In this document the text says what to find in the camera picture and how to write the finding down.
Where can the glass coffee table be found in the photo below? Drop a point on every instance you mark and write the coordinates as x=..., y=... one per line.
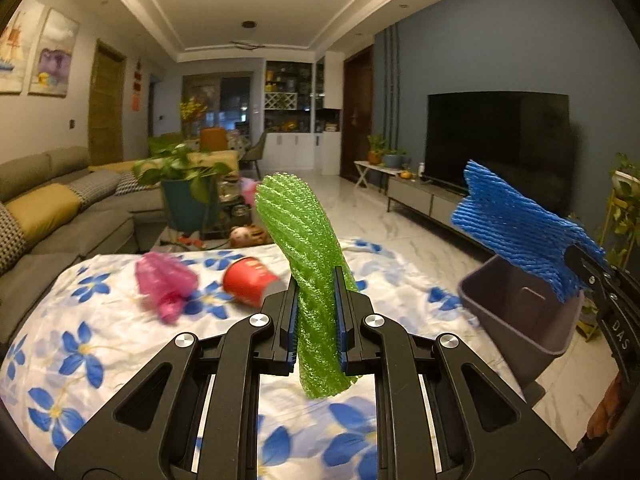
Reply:
x=225, y=220

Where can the blue foam net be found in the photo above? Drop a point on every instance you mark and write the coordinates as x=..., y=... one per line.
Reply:
x=515, y=225

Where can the small patterned grey pillow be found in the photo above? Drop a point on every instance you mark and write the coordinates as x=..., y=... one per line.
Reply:
x=131, y=184
x=95, y=187

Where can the red wall decorations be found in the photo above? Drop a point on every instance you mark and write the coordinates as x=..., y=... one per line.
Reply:
x=136, y=85

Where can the dark wooden door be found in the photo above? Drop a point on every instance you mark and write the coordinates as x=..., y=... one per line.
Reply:
x=357, y=120

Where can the blue floral tablecloth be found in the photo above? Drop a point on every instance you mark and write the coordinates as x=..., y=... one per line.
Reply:
x=100, y=360

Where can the grey sectional sofa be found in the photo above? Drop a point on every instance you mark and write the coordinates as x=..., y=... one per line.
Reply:
x=90, y=235

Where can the grey zigzag pillow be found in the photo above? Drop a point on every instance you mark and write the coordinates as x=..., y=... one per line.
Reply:
x=10, y=240

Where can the white display cabinet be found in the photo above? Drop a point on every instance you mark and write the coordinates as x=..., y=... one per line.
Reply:
x=295, y=150

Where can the grey trash bin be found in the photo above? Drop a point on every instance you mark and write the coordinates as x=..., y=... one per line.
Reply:
x=515, y=330

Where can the sailboat wall painting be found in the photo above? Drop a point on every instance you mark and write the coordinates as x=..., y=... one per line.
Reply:
x=15, y=50

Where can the grey television cabinet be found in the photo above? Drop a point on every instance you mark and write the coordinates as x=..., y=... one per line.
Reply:
x=420, y=200

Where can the black flat television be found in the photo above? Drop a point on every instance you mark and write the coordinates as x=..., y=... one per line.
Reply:
x=500, y=135

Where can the grey dining chair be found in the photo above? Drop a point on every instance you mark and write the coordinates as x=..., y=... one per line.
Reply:
x=257, y=152

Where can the white folding side table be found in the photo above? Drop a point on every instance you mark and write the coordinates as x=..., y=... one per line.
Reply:
x=372, y=166

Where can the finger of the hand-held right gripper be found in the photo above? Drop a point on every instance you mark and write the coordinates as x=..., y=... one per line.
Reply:
x=582, y=262

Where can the person's right forearm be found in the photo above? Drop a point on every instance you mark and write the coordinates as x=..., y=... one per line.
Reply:
x=607, y=410

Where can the yellow flower bouquet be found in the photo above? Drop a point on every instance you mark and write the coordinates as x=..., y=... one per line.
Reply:
x=192, y=109

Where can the plant on gold stand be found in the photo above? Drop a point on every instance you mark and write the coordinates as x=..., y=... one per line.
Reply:
x=622, y=195

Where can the pig toy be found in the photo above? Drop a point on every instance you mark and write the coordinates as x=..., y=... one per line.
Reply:
x=247, y=236

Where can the green foam net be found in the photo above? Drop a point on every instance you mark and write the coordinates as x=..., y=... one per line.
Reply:
x=300, y=230

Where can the light wooden door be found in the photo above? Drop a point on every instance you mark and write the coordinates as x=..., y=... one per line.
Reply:
x=106, y=110

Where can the purple wall painting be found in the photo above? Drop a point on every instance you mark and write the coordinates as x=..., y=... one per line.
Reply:
x=55, y=55

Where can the small potted plant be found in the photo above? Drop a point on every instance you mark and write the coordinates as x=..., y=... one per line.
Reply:
x=387, y=155

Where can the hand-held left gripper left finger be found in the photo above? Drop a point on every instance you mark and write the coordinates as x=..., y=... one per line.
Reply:
x=291, y=330

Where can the leafy potted plant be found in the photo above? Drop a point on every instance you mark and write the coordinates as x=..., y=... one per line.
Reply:
x=185, y=200

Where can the pink foam net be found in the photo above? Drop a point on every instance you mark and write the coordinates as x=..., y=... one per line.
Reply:
x=162, y=280

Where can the red paper cup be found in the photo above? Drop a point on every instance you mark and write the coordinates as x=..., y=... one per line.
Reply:
x=250, y=280

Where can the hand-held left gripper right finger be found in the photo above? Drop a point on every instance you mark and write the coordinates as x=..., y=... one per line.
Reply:
x=341, y=330

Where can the yellow pillow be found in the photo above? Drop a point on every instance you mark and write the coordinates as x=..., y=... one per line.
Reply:
x=42, y=215

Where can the orange chair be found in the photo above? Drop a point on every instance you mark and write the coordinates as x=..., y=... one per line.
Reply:
x=214, y=139

